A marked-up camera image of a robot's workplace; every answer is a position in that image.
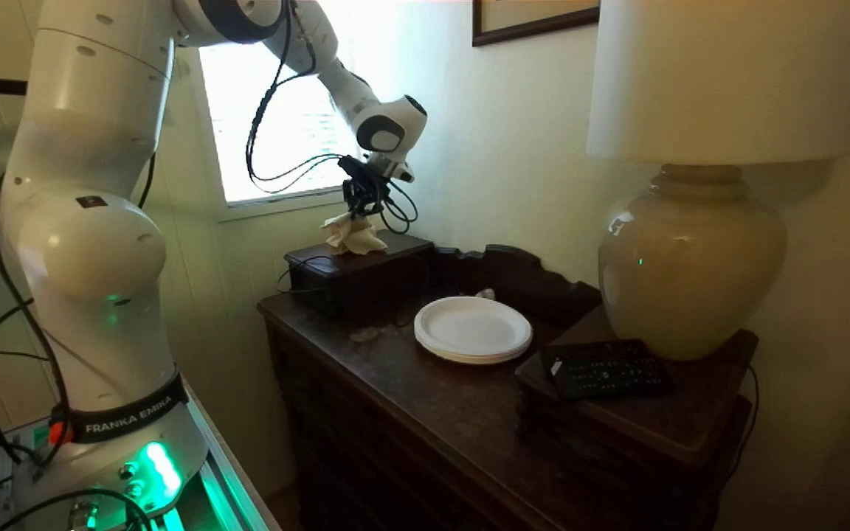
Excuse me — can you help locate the black remote control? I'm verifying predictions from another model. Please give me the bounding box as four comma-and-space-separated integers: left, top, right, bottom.
540, 336, 673, 406

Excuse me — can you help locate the white lamp shade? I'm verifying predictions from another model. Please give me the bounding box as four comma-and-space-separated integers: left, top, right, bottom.
585, 0, 850, 168

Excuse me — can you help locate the green lit robot platform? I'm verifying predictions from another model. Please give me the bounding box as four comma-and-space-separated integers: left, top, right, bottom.
0, 386, 279, 531

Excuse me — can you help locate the small dark cabinet drawer box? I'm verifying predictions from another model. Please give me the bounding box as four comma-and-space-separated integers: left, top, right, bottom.
282, 233, 436, 318

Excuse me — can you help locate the beige cloth towel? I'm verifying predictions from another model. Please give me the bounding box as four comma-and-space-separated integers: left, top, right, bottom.
321, 212, 388, 259

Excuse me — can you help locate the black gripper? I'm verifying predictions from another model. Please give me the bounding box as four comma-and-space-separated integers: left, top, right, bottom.
335, 155, 414, 227

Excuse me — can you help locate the white round plate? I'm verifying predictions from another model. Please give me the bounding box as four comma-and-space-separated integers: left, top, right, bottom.
409, 293, 536, 369

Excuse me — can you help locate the bright window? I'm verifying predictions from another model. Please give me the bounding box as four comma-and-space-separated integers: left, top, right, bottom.
197, 0, 363, 215

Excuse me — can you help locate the white power strip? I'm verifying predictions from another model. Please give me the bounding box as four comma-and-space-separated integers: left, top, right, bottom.
0, 420, 58, 529

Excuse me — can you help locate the dark framed picture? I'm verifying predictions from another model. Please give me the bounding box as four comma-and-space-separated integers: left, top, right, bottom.
468, 0, 601, 52

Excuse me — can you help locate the beige ceramic lamp base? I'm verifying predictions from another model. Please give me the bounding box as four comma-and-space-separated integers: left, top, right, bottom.
597, 164, 790, 363

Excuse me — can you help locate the dark wooden cabinet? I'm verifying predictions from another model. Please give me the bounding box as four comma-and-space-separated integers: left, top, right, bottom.
257, 233, 760, 531

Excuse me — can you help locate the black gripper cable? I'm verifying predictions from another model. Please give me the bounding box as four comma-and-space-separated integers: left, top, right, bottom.
241, 0, 421, 236

